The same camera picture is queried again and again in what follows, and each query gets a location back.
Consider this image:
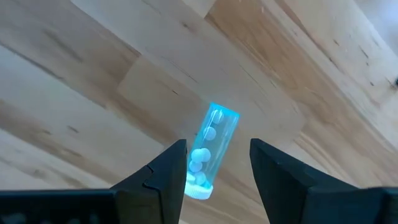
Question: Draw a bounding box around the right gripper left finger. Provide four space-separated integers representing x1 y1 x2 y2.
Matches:
110 139 188 224

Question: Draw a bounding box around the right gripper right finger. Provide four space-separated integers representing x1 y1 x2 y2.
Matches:
249 139 385 224

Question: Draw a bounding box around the blue medicine bottle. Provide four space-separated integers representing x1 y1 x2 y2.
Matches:
184 102 241 200

